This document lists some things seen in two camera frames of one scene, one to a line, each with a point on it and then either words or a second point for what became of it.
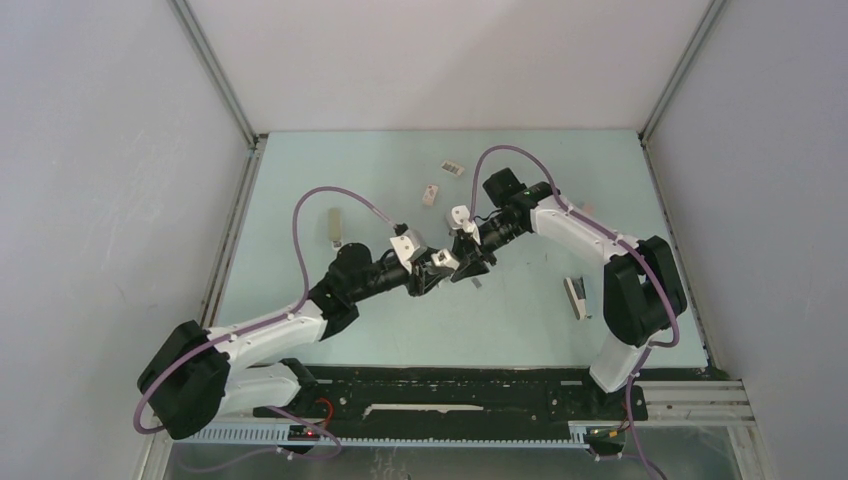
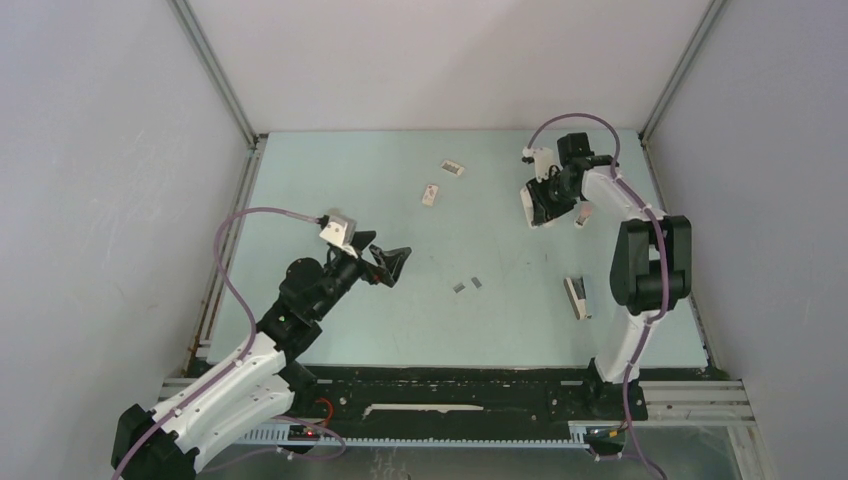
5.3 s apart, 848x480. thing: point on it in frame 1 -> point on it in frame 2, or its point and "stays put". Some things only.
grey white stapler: [575, 289] stays put
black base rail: [459, 396] stays put
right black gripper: [474, 264] -> [544, 210]
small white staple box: [430, 194] stays put
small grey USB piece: [409, 246] -> [339, 230]
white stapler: [445, 258] -> [528, 209]
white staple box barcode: [452, 168] stays put
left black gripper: [427, 276] -> [388, 263]
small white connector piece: [457, 218] -> [544, 159]
